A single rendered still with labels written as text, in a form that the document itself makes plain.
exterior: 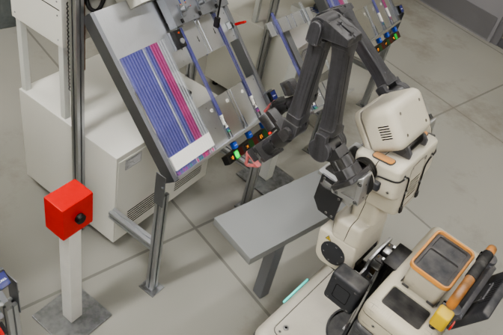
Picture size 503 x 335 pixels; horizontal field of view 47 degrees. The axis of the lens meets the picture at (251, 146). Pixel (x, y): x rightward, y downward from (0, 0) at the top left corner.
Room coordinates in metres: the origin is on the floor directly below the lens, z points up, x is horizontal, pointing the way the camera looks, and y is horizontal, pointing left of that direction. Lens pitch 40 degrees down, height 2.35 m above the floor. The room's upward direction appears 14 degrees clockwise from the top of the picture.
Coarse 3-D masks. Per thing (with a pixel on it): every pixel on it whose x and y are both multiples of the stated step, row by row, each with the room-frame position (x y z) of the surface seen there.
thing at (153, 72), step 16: (144, 48) 1.92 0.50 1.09; (160, 48) 1.98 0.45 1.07; (128, 64) 1.82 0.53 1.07; (144, 64) 1.87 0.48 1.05; (160, 64) 1.93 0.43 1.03; (176, 64) 1.98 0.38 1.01; (144, 80) 1.82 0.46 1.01; (160, 80) 1.88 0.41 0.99; (176, 80) 1.93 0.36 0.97; (144, 96) 1.77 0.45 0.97; (160, 96) 1.83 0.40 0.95; (176, 96) 1.88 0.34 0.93; (160, 112) 1.78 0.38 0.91; (176, 112) 1.83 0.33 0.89; (192, 112) 1.89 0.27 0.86; (160, 128) 1.73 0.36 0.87; (176, 128) 1.78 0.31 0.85; (192, 128) 1.84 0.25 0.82; (176, 144) 1.73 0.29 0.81; (192, 144) 1.79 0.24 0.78; (208, 144) 1.84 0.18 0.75; (176, 160) 1.68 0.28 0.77; (192, 160) 1.74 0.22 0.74
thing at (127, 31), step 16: (96, 16) 1.86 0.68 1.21; (112, 16) 1.92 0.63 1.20; (128, 16) 1.97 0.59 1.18; (144, 16) 2.03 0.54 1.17; (160, 16) 2.09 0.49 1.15; (208, 16) 2.29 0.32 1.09; (224, 16) 2.36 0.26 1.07; (112, 32) 1.87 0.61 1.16; (128, 32) 1.92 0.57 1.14; (144, 32) 1.98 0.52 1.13; (160, 32) 2.04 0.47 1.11; (192, 32) 2.17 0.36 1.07; (208, 32) 2.23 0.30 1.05; (224, 32) 2.30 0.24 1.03; (112, 48) 1.83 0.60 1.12; (128, 48) 1.88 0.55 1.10; (192, 48) 2.11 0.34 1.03; (208, 48) 2.18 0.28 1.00; (128, 80) 1.78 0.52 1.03
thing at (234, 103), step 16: (224, 96) 2.07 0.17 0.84; (240, 96) 2.14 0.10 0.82; (256, 96) 2.21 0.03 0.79; (208, 112) 1.96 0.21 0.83; (224, 112) 2.02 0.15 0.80; (240, 112) 2.09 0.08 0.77; (256, 112) 2.15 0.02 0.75; (208, 128) 1.91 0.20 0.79; (224, 128) 1.96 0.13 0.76; (240, 128) 2.03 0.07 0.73; (160, 144) 1.69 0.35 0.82
